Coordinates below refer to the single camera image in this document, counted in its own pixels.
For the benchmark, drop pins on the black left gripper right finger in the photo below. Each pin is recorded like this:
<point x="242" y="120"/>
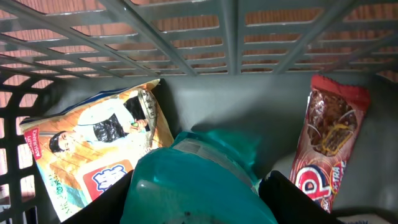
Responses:
<point x="289" y="204"/>

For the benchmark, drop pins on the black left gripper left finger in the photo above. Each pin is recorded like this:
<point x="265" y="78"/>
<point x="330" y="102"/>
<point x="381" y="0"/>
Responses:
<point x="107" y="208"/>

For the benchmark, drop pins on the large yellow snack bag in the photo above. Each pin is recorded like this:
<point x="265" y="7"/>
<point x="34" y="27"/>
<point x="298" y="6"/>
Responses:
<point x="84" y="150"/>

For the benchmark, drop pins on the teal liquid bottle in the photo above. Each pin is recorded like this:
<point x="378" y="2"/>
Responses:
<point x="203" y="177"/>

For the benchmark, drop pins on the red chocolate bar wrapper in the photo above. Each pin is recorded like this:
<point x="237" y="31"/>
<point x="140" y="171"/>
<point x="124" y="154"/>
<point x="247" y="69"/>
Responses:
<point x="333" y="120"/>

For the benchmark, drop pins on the grey plastic lattice basket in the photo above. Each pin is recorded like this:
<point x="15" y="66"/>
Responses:
<point x="239" y="65"/>

